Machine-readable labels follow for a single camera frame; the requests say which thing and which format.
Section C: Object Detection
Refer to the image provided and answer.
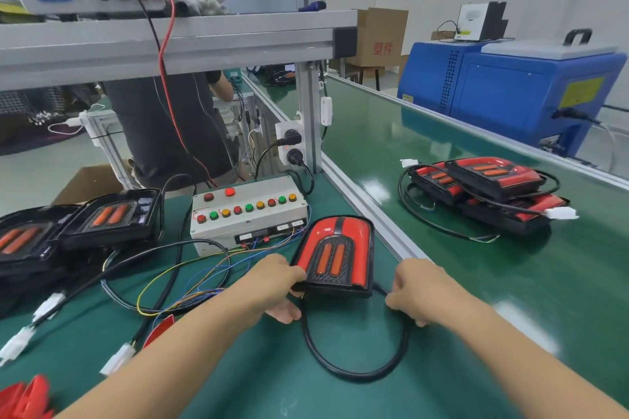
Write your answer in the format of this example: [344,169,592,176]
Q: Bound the person's left hand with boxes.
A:
[231,255,309,325]

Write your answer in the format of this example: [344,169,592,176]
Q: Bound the person's right hand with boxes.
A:
[385,259,475,327]

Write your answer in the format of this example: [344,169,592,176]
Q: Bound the pile of black lamp housings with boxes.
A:
[0,188,232,376]

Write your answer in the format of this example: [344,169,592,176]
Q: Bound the person's left forearm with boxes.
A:
[59,286,276,419]

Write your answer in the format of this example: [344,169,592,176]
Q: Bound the person's right forearm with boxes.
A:
[442,286,629,419]

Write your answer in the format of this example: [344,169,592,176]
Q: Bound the beige test button box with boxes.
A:
[189,175,311,258]

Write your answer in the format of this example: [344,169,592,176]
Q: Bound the white power strip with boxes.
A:
[275,117,308,168]

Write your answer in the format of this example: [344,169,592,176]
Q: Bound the low open cardboard carton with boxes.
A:
[51,163,124,207]

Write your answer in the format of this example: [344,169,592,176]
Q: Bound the blue plastic crate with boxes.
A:
[398,29,628,158]

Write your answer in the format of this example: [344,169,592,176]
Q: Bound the white metal stand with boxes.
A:
[77,104,139,189]

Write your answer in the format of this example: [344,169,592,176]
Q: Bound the cardboard box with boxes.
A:
[354,8,410,68]

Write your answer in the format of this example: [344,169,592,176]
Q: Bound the pile of red lens covers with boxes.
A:
[0,314,178,419]

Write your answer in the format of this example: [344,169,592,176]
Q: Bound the aluminium workstation frame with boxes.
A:
[0,9,360,179]

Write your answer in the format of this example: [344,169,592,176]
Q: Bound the red power cable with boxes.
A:
[155,0,214,184]

